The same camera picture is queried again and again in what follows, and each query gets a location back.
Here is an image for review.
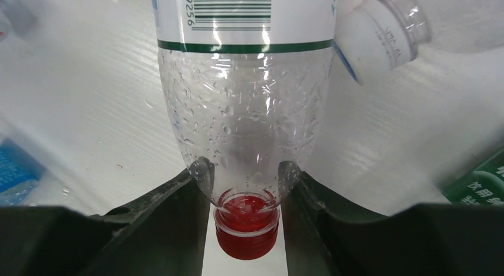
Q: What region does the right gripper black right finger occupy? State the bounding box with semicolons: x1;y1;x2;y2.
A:
278;161;503;275

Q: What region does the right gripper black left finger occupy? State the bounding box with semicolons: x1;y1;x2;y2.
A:
1;157;215;275

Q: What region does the blue-label clear water bottle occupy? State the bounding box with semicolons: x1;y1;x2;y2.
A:
1;138;46;207

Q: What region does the green-label clear bottle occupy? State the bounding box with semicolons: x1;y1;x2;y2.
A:
442;150;503;206

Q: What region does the red-cap red-label clear bottle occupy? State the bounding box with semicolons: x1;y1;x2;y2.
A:
152;0;338;260

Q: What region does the white-label clear bottle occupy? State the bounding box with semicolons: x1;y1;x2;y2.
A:
333;0;503;85

